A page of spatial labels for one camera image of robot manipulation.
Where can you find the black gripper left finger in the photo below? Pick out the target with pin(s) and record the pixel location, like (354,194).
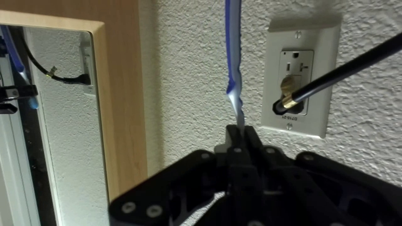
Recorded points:
(189,189)

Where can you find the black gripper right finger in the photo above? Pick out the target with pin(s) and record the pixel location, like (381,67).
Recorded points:
(315,192)

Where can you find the wood framed wall mirror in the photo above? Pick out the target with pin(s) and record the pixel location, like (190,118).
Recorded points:
(121,104)

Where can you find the white wall outlet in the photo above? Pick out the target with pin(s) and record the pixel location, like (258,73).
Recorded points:
(322,63)

